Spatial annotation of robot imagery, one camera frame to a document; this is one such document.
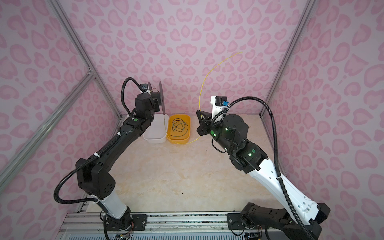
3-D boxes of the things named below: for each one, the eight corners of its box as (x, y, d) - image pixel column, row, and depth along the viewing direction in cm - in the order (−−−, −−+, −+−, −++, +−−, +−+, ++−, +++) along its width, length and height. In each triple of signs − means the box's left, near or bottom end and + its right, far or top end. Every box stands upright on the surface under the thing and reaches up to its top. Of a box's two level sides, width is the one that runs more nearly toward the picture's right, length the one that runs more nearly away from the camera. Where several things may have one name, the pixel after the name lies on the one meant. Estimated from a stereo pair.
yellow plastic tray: (166, 144, 105) (165, 139, 100) (170, 120, 120) (169, 114, 115) (190, 144, 105) (189, 139, 100) (191, 119, 120) (190, 114, 115)
